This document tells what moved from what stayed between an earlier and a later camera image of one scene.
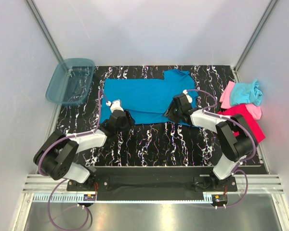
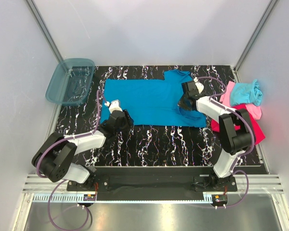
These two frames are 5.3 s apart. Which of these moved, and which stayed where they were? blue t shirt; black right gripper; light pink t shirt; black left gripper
Moved: black right gripper
Stayed: blue t shirt; light pink t shirt; black left gripper
